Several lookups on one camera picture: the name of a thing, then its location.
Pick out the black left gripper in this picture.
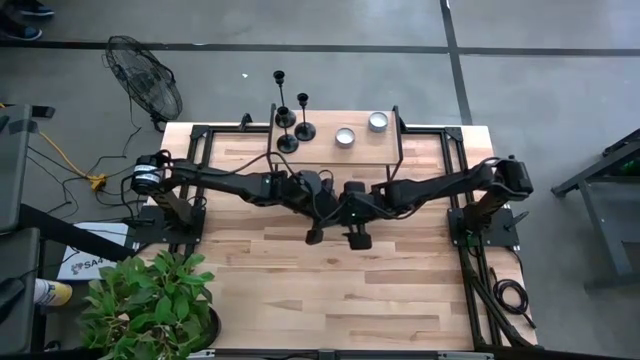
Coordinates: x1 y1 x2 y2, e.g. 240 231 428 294
279 169 336 246

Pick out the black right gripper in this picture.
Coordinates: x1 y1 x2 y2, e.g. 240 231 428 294
339 180 386 251

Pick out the patterned candle tin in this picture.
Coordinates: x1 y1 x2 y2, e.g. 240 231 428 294
334 126 357 149
367 111 390 134

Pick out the tall black candlestick holder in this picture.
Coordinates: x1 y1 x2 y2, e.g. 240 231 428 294
272 69 297 129

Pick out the black plant pot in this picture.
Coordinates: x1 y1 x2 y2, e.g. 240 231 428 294
192 304 223 354

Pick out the green leafy plant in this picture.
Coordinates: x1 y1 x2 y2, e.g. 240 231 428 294
77 249 217 360

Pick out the black floor fan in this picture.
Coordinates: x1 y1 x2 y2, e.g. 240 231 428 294
103 34 184 134

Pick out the white printed box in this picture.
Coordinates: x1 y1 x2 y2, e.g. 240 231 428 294
56 221 132 282

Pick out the black stand beam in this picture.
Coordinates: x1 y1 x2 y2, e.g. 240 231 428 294
19 203 139 262

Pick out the black metal stand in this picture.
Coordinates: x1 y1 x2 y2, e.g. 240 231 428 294
549 127 640 292

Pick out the white yellow container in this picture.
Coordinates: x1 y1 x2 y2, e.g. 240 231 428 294
33 277 74 308

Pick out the black equipment cart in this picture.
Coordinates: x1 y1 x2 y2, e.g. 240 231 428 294
0 102 57 235
0 227 41 356

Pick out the person's dark shoe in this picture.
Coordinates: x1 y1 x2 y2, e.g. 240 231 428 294
17 0 55 18
0 17 44 42

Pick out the wooden shelf with black frame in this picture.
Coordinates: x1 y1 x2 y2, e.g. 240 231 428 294
265 103 405 185

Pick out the black aluminium table frame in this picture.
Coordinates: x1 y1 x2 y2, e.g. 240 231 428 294
169 123 539 360

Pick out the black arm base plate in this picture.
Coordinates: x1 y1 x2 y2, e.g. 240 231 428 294
130 203 206 247
447 207 521 249

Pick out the coiled black cable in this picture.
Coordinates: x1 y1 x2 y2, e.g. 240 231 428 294
492 267 537 330

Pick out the yellow cable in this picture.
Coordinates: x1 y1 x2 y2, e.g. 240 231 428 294
0 102 109 192

